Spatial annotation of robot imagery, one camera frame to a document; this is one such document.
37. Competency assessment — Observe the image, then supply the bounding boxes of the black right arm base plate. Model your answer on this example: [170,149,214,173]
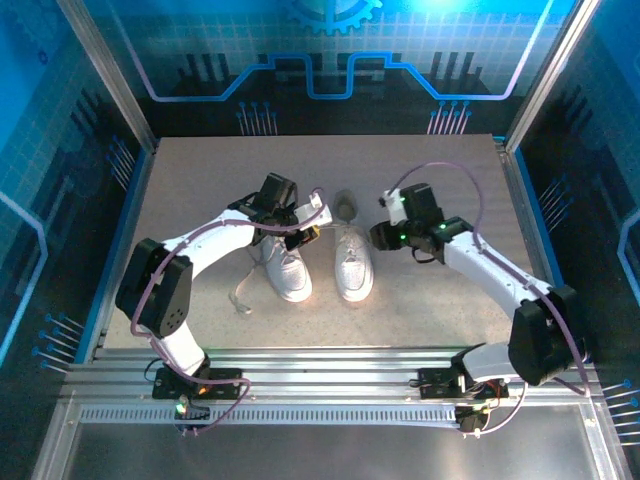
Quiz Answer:
[417,367,510,400]

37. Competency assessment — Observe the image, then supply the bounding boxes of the grey metal panel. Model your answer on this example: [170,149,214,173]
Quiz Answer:
[32,394,631,480]

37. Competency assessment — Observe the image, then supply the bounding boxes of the aluminium side rail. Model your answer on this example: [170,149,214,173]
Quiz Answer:
[492,135,574,351]

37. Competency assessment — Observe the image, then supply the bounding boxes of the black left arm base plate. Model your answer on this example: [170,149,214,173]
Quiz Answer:
[152,367,245,401]

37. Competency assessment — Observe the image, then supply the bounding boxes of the aluminium frame post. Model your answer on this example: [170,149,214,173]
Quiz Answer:
[503,0,601,154]
[54,0,160,151]

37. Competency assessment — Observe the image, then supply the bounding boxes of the slotted grey cable duct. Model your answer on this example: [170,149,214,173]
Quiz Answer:
[78,403,459,427]

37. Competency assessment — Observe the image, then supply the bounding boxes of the aluminium rail frame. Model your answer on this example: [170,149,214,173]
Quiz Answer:
[62,344,609,401]

